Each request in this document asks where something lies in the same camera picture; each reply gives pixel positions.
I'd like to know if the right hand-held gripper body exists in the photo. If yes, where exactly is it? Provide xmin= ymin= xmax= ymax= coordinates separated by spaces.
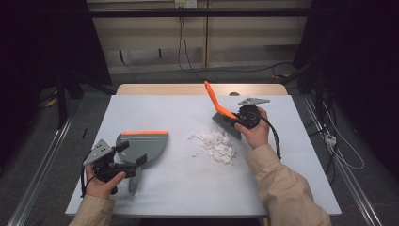
xmin=233 ymin=97 xmax=271 ymax=130

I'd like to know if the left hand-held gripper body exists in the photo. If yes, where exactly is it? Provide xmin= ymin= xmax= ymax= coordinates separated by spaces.
xmin=82 ymin=138 xmax=139 ymax=196

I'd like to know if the grey dustpan with orange edge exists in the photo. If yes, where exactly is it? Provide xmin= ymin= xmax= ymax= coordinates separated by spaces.
xmin=115 ymin=130 xmax=169 ymax=197

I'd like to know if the orange brush with grey bristles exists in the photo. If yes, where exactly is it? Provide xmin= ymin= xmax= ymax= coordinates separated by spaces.
xmin=203 ymin=80 xmax=243 ymax=141

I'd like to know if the pile of white paper scraps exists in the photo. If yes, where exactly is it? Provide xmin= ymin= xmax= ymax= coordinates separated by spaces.
xmin=187 ymin=130 xmax=238 ymax=166

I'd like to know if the person's left hand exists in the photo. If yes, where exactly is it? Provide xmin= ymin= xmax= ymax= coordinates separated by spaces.
xmin=84 ymin=164 xmax=127 ymax=200

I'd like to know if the person's right hand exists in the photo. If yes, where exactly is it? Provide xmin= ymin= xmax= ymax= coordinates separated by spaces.
xmin=234 ymin=106 xmax=271 ymax=150

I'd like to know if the pale blue table cover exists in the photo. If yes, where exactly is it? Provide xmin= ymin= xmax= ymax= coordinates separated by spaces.
xmin=65 ymin=94 xmax=343 ymax=218

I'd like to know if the wooden table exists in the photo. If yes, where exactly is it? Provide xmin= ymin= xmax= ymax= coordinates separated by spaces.
xmin=116 ymin=83 xmax=288 ymax=96

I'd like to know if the black metal stand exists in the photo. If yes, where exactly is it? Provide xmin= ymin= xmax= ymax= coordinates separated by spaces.
xmin=279 ymin=59 xmax=326 ymax=121
xmin=56 ymin=67 xmax=84 ymax=130

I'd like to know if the white power strip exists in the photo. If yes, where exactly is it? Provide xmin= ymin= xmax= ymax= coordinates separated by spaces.
xmin=324 ymin=133 xmax=337 ymax=147

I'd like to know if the black metal crossbar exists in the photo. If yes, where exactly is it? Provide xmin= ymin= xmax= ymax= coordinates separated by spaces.
xmin=88 ymin=8 xmax=314 ymax=18

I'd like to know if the black curtain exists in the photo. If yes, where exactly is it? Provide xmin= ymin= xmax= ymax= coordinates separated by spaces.
xmin=0 ymin=0 xmax=113 ymax=170
xmin=293 ymin=0 xmax=399 ymax=172

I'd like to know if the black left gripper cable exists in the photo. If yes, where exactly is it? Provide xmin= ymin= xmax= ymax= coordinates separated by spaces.
xmin=79 ymin=163 xmax=95 ymax=199

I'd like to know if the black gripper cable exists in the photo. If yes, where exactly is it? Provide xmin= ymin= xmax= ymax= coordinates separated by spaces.
xmin=79 ymin=163 xmax=95 ymax=199
xmin=255 ymin=111 xmax=282 ymax=161

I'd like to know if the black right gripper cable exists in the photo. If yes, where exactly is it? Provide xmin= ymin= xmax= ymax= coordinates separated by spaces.
xmin=255 ymin=111 xmax=282 ymax=161

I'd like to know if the aluminium floor rail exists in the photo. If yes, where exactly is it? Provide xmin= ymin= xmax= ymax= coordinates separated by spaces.
xmin=301 ymin=95 xmax=384 ymax=226
xmin=7 ymin=117 xmax=73 ymax=226

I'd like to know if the black wall cable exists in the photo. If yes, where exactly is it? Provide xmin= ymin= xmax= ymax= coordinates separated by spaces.
xmin=177 ymin=8 xmax=295 ymax=83

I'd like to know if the white power cable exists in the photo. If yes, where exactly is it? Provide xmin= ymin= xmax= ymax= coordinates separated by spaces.
xmin=323 ymin=102 xmax=365 ymax=171

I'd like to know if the white wall socket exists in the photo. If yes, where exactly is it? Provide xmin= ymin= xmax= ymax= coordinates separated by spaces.
xmin=174 ymin=0 xmax=198 ymax=9

